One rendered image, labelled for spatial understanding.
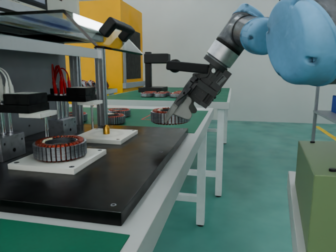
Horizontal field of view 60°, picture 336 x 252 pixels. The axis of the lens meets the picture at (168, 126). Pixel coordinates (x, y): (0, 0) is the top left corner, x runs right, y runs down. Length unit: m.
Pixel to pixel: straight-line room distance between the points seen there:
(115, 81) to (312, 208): 4.09
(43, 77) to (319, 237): 0.91
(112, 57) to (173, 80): 1.96
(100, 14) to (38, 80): 3.52
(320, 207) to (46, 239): 0.35
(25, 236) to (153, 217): 0.18
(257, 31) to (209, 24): 5.32
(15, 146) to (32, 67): 0.34
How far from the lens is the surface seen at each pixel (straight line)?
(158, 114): 0.78
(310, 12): 0.41
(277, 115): 6.00
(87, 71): 4.55
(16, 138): 0.77
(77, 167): 0.61
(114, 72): 4.37
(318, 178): 0.38
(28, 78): 1.01
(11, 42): 0.72
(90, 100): 0.90
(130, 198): 0.48
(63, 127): 0.92
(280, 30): 0.45
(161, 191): 0.56
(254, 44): 0.66
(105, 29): 0.56
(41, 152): 0.65
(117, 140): 0.81
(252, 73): 5.89
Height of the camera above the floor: 0.97
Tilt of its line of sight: 11 degrees down
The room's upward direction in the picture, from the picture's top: straight up
